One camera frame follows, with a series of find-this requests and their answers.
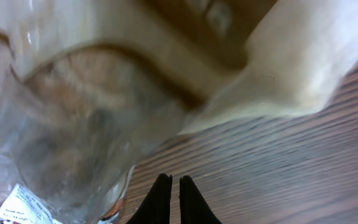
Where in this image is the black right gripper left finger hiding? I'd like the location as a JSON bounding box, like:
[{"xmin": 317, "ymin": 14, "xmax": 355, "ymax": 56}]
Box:
[{"xmin": 127, "ymin": 174, "xmax": 173, "ymax": 224}]

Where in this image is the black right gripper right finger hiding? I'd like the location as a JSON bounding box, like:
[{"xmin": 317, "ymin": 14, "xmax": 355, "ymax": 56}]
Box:
[{"xmin": 179, "ymin": 175, "xmax": 222, "ymax": 224}]

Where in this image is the beige paper snack bag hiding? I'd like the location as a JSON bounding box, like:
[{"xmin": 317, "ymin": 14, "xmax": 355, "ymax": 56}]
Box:
[{"xmin": 0, "ymin": 0, "xmax": 358, "ymax": 218}]

